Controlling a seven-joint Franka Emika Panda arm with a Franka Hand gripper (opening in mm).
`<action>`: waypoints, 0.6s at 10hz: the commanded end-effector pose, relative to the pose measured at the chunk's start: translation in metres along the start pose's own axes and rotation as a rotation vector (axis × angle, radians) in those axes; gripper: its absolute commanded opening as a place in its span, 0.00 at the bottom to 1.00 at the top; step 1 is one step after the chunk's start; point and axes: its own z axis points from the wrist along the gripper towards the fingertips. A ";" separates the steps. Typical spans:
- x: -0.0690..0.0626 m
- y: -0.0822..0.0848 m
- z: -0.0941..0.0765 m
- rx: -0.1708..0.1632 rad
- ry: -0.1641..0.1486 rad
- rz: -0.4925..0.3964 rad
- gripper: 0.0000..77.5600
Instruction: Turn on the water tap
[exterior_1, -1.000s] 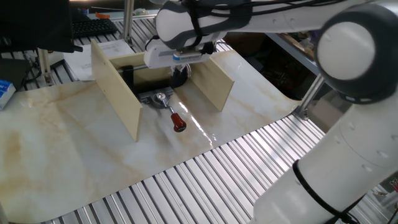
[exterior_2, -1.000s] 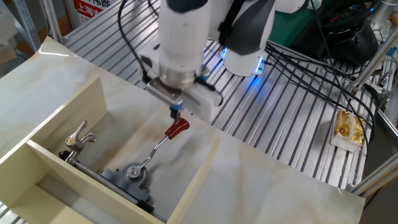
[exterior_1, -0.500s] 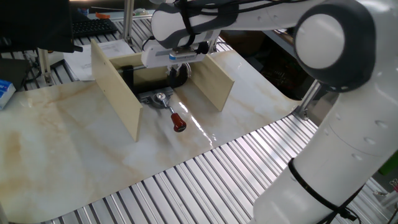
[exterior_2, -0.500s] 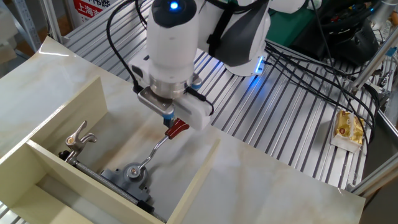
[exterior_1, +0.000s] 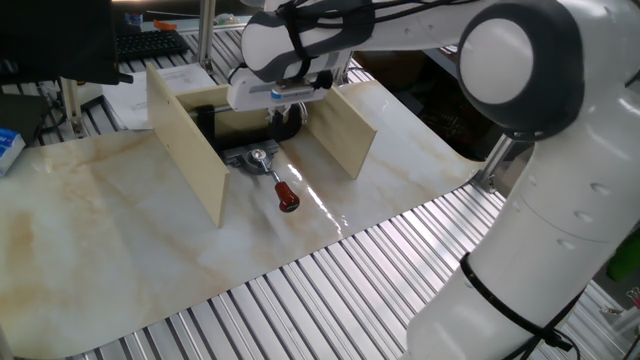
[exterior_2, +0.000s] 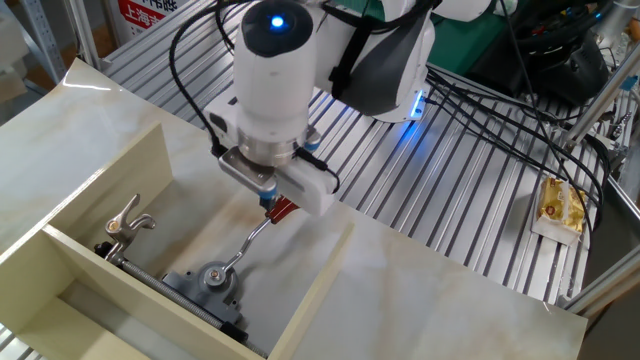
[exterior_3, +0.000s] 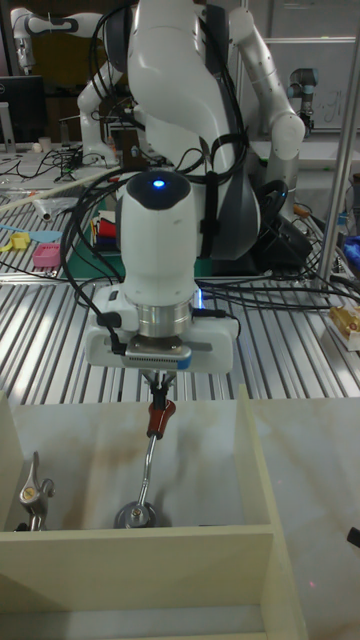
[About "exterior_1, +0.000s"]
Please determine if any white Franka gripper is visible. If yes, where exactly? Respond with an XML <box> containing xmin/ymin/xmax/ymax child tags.
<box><xmin>227</xmin><ymin>68</ymin><xmax>330</xmax><ymax>126</ymax></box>

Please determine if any grey metal lever base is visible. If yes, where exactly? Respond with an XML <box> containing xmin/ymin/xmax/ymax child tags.
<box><xmin>221</xmin><ymin>138</ymin><xmax>281</xmax><ymax>176</ymax></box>

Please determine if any black C-clamp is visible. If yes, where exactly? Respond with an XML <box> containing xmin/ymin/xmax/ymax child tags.
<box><xmin>188</xmin><ymin>102</ymin><xmax>305</xmax><ymax>154</ymax></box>

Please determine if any red knob metal lever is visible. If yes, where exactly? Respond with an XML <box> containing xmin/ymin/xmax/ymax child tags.
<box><xmin>249</xmin><ymin>148</ymin><xmax>302</xmax><ymax>214</ymax></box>

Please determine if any brown cardboard box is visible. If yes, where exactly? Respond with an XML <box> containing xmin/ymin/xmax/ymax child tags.
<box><xmin>353</xmin><ymin>49</ymin><xmax>426</xmax><ymax>92</ymax></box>

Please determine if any black keyboard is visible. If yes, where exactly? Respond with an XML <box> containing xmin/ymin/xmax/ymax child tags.
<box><xmin>115</xmin><ymin>29</ymin><xmax>191</xmax><ymax>63</ymax></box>

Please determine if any white paper sheet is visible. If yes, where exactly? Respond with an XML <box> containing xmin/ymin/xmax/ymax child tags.
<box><xmin>101</xmin><ymin>63</ymin><xmax>217</xmax><ymax>132</ymax></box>

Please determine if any marble pattern mat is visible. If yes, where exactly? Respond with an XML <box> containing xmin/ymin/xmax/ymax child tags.
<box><xmin>0</xmin><ymin>79</ymin><xmax>484</xmax><ymax>360</ymax></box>

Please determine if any black monitor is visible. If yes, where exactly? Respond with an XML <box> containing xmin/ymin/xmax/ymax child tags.
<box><xmin>0</xmin><ymin>0</ymin><xmax>135</xmax><ymax>86</ymax></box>

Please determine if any black flat pad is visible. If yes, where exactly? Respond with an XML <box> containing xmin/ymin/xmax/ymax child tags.
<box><xmin>0</xmin><ymin>93</ymin><xmax>51</xmax><ymax>147</ymax></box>

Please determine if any blue white box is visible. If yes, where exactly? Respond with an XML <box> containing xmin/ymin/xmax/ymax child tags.
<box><xmin>0</xmin><ymin>127</ymin><xmax>27</xmax><ymax>177</ymax></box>

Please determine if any green plastic object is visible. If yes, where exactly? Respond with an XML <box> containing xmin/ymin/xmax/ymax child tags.
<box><xmin>606</xmin><ymin>239</ymin><xmax>640</xmax><ymax>282</ymax></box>

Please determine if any silver camera with blue sticker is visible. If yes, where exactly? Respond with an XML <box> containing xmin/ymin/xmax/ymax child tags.
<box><xmin>269</xmin><ymin>82</ymin><xmax>330</xmax><ymax>102</ymax></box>

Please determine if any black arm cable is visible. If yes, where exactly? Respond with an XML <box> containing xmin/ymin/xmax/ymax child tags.
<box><xmin>227</xmin><ymin>0</ymin><xmax>584</xmax><ymax>360</ymax></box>

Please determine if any wide black velcro strap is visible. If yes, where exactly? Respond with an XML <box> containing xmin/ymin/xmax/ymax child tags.
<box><xmin>276</xmin><ymin>0</ymin><xmax>315</xmax><ymax>81</ymax></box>

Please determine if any beige wooden board frame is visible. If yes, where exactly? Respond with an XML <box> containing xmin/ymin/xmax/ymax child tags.
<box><xmin>144</xmin><ymin>62</ymin><xmax>379</xmax><ymax>229</ymax></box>

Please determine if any aluminium profile post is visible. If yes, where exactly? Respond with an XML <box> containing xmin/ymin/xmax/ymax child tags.
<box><xmin>469</xmin><ymin>133</ymin><xmax>517</xmax><ymax>194</ymax></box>
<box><xmin>58</xmin><ymin>77</ymin><xmax>85</xmax><ymax>137</ymax></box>
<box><xmin>195</xmin><ymin>0</ymin><xmax>219</xmax><ymax>76</ymax></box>

